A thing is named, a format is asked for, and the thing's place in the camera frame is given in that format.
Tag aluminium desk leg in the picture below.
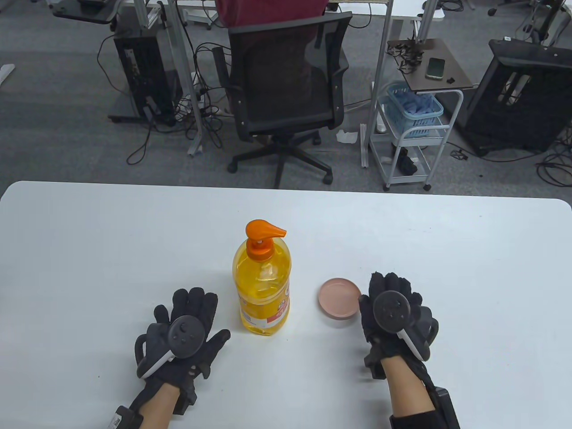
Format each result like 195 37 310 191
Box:
159 0 207 157
360 0 394 168

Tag person's left forearm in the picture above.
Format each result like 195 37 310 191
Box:
138 383 181 429

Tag pink seasoning dish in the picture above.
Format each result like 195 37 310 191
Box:
319 278 362 320

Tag brown tray board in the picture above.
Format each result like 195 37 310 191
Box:
387 38 474 94

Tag black wrist camera band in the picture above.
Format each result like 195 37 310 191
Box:
109 405 143 429
389 387 461 429

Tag black coiled floor cables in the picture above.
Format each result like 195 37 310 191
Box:
535 134 572 187

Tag black round tracker controller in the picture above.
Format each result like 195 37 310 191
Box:
135 315 207 379
372 290 439 362

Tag black floor cable loop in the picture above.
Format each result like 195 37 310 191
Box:
97 34 152 165

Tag black mesh office chair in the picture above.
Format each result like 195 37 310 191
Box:
211 12 353 189

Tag black slatted computer case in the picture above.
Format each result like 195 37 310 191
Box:
464 39 572 155

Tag person's right hand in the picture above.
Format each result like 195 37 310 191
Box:
358 271 439 380

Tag yellow dish soap pump bottle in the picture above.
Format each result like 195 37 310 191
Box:
232 219 292 336

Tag blue plastic basket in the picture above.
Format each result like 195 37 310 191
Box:
386 82 444 138

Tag white rolling cart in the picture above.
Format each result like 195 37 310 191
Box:
369 88 463 192

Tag tangled black cables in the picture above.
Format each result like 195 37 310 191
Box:
387 39 425 75

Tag person's left hand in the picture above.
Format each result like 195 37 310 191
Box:
135 288 231 403

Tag black cloth item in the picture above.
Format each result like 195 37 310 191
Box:
393 147 418 176

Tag black computer tower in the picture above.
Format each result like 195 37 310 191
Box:
107 30 183 126

